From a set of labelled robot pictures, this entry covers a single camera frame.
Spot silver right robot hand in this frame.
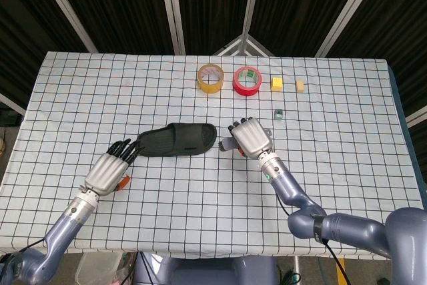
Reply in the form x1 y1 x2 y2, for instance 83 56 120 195
228 116 273 160

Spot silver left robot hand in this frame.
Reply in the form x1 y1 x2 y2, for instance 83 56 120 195
83 137 144 196

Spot black rubber slipper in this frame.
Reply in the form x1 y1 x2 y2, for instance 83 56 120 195
135 122 218 158

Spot red tape roll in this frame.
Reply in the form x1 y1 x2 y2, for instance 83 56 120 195
232 67 261 96

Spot yellow clear tape roll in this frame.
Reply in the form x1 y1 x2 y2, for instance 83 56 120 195
196 63 226 94

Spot white black-checked tablecloth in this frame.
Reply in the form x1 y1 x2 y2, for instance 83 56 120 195
0 51 424 261

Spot white triangular screen foot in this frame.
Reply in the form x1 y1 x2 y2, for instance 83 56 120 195
213 33 275 56

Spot grey robot torso base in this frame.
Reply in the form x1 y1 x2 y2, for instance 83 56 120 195
133 253 280 285

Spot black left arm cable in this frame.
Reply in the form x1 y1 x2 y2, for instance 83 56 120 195
0 237 47 259

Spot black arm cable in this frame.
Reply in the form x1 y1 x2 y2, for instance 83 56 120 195
278 194 350 285
0 237 47 259

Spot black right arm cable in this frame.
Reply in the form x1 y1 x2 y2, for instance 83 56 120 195
278 194 350 285

